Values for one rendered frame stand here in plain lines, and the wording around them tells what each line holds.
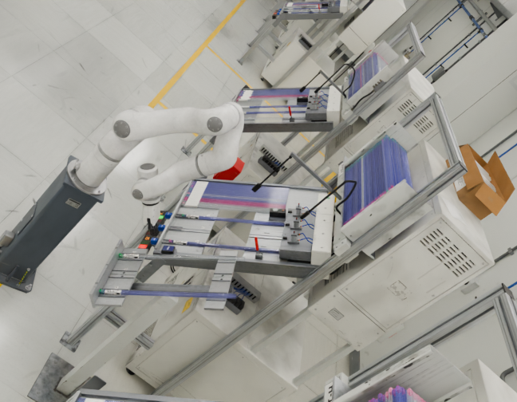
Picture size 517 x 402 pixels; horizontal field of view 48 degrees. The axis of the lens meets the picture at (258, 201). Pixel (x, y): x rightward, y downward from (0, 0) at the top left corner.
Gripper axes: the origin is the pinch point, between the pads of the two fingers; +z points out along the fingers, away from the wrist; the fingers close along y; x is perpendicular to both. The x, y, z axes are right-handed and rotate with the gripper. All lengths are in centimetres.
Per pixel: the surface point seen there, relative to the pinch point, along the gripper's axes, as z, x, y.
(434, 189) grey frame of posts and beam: -38, 112, 14
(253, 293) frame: 47, 41, -21
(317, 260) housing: 2, 72, 8
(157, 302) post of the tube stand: 7.0, 12.7, 38.3
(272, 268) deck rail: 7, 54, 10
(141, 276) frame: 14.1, -2.3, 14.4
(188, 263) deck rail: 8.3, 17.7, 10.0
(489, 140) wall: 68, 210, -288
